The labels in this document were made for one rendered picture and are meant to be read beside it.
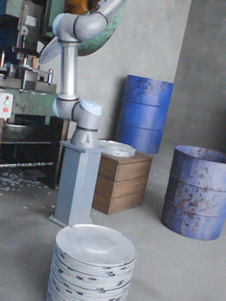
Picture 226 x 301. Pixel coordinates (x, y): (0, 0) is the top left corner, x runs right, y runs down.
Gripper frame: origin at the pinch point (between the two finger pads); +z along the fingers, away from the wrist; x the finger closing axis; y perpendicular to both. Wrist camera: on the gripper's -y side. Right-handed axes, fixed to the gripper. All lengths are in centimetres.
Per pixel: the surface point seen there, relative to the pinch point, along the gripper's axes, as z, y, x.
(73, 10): -11, -50, -14
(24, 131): 62, -17, 33
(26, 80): 39.6, -12.0, 7.5
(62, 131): 42, -18, 47
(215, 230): -3, 32, 141
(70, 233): 47, 94, 66
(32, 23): 16.8, -21.7, -19.1
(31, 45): 25.1, -19.4, -8.3
